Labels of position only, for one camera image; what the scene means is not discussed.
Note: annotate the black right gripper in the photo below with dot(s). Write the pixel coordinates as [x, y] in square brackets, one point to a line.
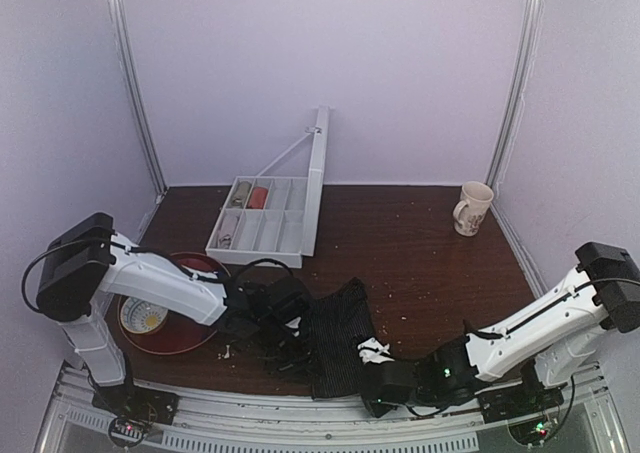
[370, 373]

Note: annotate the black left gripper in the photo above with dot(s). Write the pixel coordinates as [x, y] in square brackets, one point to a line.
[282, 348]

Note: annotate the black striped underwear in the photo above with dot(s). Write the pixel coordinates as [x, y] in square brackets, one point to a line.
[329, 332]

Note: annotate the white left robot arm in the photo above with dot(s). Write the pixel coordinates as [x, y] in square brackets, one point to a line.
[92, 258]

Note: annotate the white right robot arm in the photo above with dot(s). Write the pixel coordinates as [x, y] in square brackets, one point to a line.
[546, 341]

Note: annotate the round red tray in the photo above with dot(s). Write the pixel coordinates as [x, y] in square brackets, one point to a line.
[177, 334]

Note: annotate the white compartment organizer box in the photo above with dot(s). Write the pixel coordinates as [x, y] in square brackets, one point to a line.
[286, 228]

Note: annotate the grey folded cloth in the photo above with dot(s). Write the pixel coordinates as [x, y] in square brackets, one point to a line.
[226, 231]

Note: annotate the blue patterned bowl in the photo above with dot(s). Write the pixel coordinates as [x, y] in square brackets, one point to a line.
[140, 317]

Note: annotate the red rolled cloth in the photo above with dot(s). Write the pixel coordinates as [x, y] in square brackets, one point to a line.
[258, 198]

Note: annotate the beige rolled cloth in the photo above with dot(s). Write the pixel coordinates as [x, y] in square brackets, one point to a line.
[240, 195]

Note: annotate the cream floral mug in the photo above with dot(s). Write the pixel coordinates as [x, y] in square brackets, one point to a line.
[474, 202]

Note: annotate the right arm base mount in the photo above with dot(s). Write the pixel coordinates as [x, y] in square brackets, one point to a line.
[535, 413]

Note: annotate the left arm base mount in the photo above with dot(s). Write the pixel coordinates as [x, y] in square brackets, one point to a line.
[136, 410]

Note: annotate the aluminium front rail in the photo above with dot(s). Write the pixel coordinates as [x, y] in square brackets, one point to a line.
[208, 421]

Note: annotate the left aluminium frame post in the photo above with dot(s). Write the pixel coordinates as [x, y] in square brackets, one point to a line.
[118, 18]

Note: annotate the aluminium frame post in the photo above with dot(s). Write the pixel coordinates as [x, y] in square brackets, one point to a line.
[515, 99]
[118, 18]

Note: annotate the right aluminium frame post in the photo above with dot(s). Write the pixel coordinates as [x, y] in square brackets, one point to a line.
[515, 99]

